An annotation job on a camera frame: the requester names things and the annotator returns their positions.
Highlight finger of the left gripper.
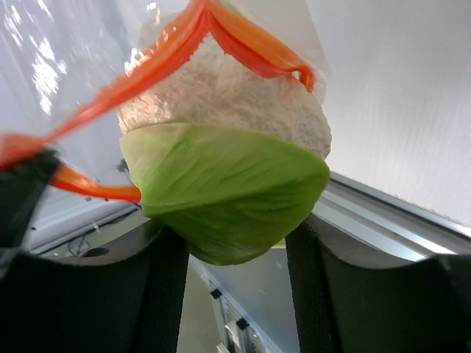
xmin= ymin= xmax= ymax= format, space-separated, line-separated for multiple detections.
xmin=1 ymin=149 xmax=61 ymax=253

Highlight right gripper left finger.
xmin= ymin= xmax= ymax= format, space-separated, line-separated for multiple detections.
xmin=1 ymin=221 xmax=188 ymax=352

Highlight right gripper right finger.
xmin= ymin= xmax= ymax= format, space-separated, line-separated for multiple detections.
xmin=286 ymin=215 xmax=470 ymax=352

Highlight clear zip bag orange zipper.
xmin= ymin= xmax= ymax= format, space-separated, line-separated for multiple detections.
xmin=1 ymin=1 xmax=330 ymax=214

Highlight white cauliflower green leaves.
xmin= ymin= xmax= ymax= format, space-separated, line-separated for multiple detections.
xmin=118 ymin=39 xmax=332 ymax=265

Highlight aluminium mounting rail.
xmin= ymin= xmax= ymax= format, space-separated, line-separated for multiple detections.
xmin=313 ymin=173 xmax=470 ymax=262

